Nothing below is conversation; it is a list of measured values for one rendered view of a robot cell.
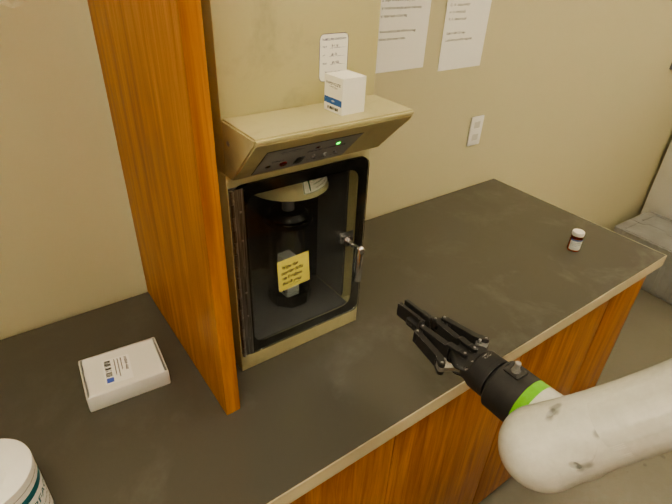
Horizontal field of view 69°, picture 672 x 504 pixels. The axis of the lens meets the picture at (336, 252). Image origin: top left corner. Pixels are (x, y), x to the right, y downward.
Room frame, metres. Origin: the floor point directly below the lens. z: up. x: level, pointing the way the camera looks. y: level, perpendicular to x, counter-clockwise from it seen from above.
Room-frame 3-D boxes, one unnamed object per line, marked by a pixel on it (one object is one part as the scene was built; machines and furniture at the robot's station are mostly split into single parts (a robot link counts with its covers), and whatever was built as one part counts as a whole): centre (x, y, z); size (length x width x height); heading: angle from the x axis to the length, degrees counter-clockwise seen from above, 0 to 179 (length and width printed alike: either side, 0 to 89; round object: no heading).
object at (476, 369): (0.63, -0.25, 1.14); 0.09 x 0.08 x 0.07; 37
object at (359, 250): (0.91, -0.04, 1.17); 0.05 x 0.03 x 0.10; 37
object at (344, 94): (0.85, 0.00, 1.54); 0.05 x 0.05 x 0.06; 39
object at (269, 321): (0.87, 0.06, 1.19); 0.30 x 0.01 x 0.40; 127
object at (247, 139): (0.83, 0.03, 1.46); 0.32 x 0.11 x 0.10; 127
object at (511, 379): (0.57, -0.30, 1.15); 0.09 x 0.06 x 0.12; 127
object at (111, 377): (0.74, 0.44, 0.96); 0.16 x 0.12 x 0.04; 122
